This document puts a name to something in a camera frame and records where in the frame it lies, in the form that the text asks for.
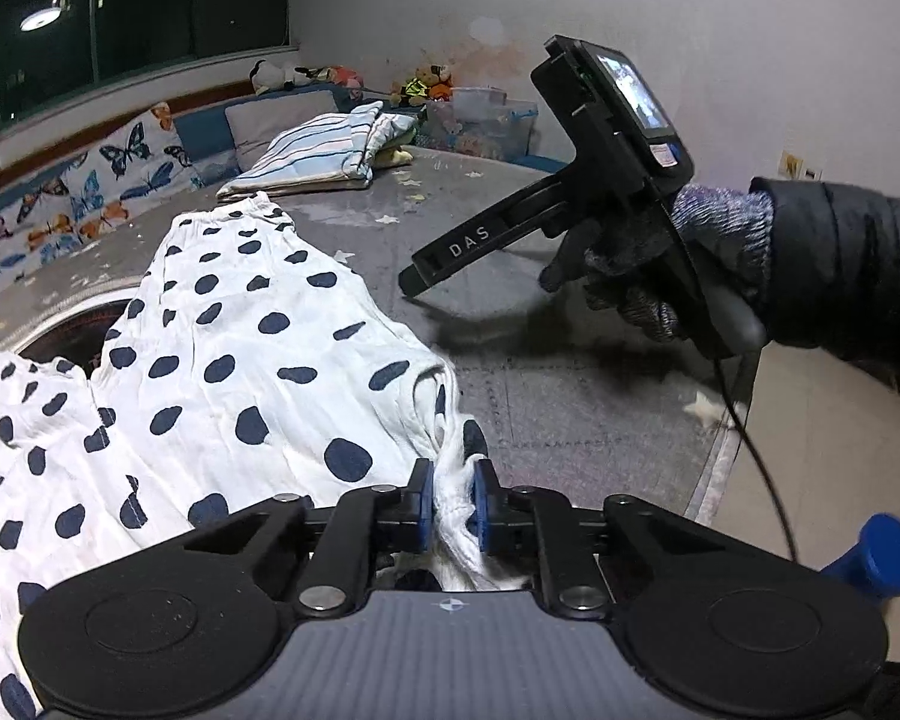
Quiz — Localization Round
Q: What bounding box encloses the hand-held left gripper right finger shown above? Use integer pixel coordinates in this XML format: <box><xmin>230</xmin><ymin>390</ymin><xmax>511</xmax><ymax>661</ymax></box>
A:
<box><xmin>472</xmin><ymin>459</ymin><xmax>728</xmax><ymax>612</ymax></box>

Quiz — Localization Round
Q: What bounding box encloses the dark window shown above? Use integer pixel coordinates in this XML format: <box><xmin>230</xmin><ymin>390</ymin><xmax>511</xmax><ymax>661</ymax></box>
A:
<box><xmin>0</xmin><ymin>0</ymin><xmax>295</xmax><ymax>140</ymax></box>

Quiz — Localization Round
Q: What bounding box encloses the pink plush toy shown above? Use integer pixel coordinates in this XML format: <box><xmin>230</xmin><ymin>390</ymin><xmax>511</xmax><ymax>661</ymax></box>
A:
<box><xmin>313</xmin><ymin>64</ymin><xmax>366</xmax><ymax>93</ymax></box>

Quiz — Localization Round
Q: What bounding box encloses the butterfly print cushion cover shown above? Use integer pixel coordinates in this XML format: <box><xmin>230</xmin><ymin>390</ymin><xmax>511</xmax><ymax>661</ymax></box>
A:
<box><xmin>0</xmin><ymin>100</ymin><xmax>205</xmax><ymax>302</ymax></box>

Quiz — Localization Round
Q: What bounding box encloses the grey pillow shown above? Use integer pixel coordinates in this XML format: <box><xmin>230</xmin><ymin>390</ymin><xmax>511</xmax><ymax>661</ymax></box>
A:
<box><xmin>223</xmin><ymin>89</ymin><xmax>340</xmax><ymax>172</ymax></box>

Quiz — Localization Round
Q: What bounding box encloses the white polka dot garment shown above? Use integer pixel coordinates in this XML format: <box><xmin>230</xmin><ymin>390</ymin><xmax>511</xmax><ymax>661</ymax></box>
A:
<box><xmin>0</xmin><ymin>191</ymin><xmax>542</xmax><ymax>720</ymax></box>

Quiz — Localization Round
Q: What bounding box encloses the person's right forearm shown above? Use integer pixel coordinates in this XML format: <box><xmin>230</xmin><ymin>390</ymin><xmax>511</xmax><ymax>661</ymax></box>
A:
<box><xmin>748</xmin><ymin>175</ymin><xmax>900</xmax><ymax>385</ymax></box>

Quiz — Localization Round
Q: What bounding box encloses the clear plastic storage box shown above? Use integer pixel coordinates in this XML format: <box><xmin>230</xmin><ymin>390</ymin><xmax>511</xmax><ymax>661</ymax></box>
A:
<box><xmin>418</xmin><ymin>85</ymin><xmax>539</xmax><ymax>163</ymax></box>

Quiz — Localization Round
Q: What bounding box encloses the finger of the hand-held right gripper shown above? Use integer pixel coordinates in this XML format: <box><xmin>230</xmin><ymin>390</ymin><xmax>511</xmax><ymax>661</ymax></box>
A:
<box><xmin>398</xmin><ymin>171</ymin><xmax>575</xmax><ymax>293</ymax></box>

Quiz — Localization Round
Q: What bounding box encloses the yellow and orange plush toy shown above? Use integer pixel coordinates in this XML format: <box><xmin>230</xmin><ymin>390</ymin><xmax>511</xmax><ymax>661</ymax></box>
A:
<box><xmin>388</xmin><ymin>64</ymin><xmax>456</xmax><ymax>108</ymax></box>

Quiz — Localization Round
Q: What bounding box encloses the person's right hand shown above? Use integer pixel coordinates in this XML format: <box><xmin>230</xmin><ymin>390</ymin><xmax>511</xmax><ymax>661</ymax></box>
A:
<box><xmin>538</xmin><ymin>183</ymin><xmax>775</xmax><ymax>343</ymax></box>

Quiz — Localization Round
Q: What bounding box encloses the black and white plush toy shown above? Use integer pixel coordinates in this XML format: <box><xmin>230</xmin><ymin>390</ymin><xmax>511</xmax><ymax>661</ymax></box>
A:
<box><xmin>249</xmin><ymin>58</ymin><xmax>317</xmax><ymax>96</ymax></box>

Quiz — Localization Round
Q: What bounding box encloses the striped folded cloth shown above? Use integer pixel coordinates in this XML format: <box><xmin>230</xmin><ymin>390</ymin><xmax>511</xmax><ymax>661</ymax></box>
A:
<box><xmin>216</xmin><ymin>100</ymin><xmax>422</xmax><ymax>202</ymax></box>

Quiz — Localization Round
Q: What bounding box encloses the grey star mat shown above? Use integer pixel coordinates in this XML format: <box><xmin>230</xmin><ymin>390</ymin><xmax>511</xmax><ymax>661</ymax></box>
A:
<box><xmin>0</xmin><ymin>144</ymin><xmax>751</xmax><ymax>533</ymax></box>

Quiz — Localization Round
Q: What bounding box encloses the wall socket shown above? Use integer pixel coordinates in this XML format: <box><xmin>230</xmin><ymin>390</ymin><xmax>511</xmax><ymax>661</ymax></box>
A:
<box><xmin>780</xmin><ymin>153</ymin><xmax>827</xmax><ymax>182</ymax></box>

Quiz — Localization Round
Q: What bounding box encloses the blue plastic knob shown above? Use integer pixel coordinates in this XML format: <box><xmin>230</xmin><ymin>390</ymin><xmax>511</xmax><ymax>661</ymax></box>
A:
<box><xmin>819</xmin><ymin>513</ymin><xmax>900</xmax><ymax>601</ymax></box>

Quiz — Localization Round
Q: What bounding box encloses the black cable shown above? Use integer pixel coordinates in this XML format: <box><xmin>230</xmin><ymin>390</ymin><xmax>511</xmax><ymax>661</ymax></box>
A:
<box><xmin>714</xmin><ymin>355</ymin><xmax>799</xmax><ymax>565</ymax></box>

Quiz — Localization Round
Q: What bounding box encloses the dark round tub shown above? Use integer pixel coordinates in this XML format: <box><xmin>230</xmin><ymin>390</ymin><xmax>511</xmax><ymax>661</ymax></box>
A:
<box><xmin>4</xmin><ymin>291</ymin><xmax>145</xmax><ymax>380</ymax></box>

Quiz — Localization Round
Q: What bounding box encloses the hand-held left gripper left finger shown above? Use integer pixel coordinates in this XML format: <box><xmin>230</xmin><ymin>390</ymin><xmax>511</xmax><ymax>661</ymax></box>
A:
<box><xmin>183</xmin><ymin>458</ymin><xmax>434</xmax><ymax>612</ymax></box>

